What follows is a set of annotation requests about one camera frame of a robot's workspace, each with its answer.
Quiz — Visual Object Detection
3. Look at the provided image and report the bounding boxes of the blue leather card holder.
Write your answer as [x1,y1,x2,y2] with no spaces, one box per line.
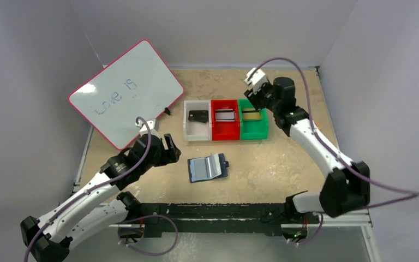
[187,153,230,183]

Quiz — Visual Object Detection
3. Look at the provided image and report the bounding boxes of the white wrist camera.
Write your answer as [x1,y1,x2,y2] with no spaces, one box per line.
[244,68,269,96]
[135,118,160,137]

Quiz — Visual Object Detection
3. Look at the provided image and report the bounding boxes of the red plastic bin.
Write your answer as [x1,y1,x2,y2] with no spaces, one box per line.
[211,99,240,141]

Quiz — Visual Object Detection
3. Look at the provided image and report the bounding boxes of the green plastic bin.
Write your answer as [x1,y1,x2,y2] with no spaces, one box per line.
[237,99,269,140]

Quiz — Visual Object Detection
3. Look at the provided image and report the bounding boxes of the silver credit card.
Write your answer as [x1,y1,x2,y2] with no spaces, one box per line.
[214,110,236,122]

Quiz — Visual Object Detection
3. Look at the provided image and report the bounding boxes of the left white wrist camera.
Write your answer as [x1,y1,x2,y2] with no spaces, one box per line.
[135,118,160,137]

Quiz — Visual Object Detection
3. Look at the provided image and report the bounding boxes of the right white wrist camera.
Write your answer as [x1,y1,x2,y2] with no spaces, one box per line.
[244,68,269,96]

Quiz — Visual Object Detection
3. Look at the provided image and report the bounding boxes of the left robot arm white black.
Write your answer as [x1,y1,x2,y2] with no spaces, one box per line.
[20,133,181,261]

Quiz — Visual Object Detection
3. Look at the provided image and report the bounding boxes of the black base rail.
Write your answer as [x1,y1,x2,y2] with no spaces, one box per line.
[106,202,320,240]

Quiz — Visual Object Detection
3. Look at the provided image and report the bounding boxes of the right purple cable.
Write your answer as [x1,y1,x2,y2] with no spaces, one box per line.
[253,57,419,247]

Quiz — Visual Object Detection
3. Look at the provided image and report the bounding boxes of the white plastic bin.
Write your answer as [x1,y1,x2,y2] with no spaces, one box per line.
[183,100,212,142]

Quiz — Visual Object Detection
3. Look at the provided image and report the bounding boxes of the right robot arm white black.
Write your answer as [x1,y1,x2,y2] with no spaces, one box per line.
[244,76,370,222]

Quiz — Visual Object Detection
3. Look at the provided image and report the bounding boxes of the whiteboard with pink frame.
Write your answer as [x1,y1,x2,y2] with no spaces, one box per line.
[68,39,184,150]

